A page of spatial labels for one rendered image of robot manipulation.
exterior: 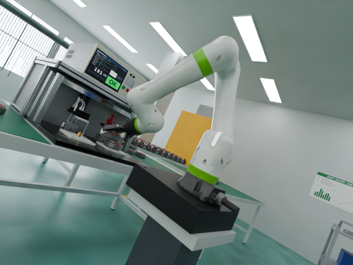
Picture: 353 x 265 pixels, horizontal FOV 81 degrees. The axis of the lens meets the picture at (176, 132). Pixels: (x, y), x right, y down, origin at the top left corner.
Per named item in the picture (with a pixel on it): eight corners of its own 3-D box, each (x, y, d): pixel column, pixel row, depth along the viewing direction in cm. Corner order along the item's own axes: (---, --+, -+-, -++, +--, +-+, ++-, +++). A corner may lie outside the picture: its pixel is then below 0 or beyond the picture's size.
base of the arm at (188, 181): (242, 221, 71) (250, 204, 71) (218, 215, 62) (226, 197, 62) (194, 185, 91) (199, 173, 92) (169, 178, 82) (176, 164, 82)
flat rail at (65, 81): (138, 122, 159) (139, 119, 159) (58, 80, 110) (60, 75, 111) (137, 122, 159) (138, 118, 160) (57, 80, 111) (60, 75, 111)
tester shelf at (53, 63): (143, 116, 162) (146, 111, 162) (56, 68, 109) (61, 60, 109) (113, 105, 189) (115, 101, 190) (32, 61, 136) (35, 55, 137)
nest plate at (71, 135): (94, 146, 118) (95, 144, 119) (70, 138, 107) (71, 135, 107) (83, 138, 128) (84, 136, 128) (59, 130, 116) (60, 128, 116)
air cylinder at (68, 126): (74, 134, 128) (78, 125, 128) (62, 130, 122) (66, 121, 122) (71, 131, 131) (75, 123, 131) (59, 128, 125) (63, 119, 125)
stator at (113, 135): (122, 142, 124) (124, 137, 124) (105, 138, 116) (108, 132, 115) (113, 136, 131) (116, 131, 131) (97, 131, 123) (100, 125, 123)
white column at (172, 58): (137, 171, 549) (189, 61, 575) (125, 168, 514) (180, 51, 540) (126, 164, 580) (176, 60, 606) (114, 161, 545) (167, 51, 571)
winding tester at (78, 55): (134, 105, 155) (146, 80, 157) (82, 73, 121) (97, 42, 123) (107, 95, 180) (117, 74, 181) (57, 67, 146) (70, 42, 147)
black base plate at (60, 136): (151, 171, 138) (152, 167, 138) (54, 144, 88) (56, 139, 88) (112, 147, 167) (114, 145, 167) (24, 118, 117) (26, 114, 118)
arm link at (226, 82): (234, 168, 100) (241, 64, 108) (231, 167, 85) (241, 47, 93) (207, 165, 104) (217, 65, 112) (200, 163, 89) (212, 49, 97)
